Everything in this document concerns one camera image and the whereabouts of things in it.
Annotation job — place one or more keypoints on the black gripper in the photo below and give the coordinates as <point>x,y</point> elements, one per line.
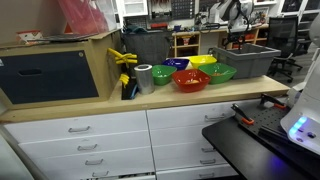
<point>239,36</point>

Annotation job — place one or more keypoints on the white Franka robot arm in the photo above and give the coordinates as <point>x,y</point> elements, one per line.
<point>306,110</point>

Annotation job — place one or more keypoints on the orange toy in green bowl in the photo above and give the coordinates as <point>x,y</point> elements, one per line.
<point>216,74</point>

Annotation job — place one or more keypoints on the large green plastic bowl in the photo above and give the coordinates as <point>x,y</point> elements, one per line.
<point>218,77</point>

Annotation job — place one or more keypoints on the yellow plastic bowl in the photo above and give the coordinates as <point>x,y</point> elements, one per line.
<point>201,61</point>

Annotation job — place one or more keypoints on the orange toy in red bowl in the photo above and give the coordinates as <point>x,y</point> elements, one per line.
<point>192,81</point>

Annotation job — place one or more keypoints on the red plastic bowl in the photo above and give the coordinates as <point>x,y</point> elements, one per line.
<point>190,86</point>

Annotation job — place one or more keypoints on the blue plastic bowl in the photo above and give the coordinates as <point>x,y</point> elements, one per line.
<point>176,63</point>

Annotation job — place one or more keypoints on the small green plastic bowl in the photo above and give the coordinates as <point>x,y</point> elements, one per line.
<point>163,78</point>

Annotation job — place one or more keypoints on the wooden box with black panel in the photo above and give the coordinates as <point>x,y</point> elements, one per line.
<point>50,76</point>

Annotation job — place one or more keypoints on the red white printed box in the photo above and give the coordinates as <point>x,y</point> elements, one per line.
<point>29,36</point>

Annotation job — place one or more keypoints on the red storage bins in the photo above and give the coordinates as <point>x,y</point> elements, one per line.
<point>250,36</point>

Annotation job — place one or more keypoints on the gray plastic bin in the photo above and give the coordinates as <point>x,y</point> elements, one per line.
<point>250,63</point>

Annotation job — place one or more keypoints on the wooden shelf unit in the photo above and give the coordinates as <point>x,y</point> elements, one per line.
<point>206,33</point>

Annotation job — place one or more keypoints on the black mesh office chair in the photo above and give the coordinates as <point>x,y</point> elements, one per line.
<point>283,36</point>

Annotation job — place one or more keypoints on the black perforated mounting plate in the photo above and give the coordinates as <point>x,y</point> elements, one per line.
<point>266,118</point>

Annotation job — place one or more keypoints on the dark gray fabric bin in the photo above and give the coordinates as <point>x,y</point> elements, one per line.
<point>146,46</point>

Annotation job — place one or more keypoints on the teal cloth item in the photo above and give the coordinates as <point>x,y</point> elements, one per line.
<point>136,29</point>

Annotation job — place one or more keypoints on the black robot table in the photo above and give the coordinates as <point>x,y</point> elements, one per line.
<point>240,153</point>

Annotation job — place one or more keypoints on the large yellow clamp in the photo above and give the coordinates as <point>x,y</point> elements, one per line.
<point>123,57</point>

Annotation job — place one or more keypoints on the small yellow clamp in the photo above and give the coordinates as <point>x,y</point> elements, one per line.
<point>124,80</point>

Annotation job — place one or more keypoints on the white drawer cabinet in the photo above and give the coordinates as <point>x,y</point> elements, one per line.
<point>116,140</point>

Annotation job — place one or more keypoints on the pink translucent plastic container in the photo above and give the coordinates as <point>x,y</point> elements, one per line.
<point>83,16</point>

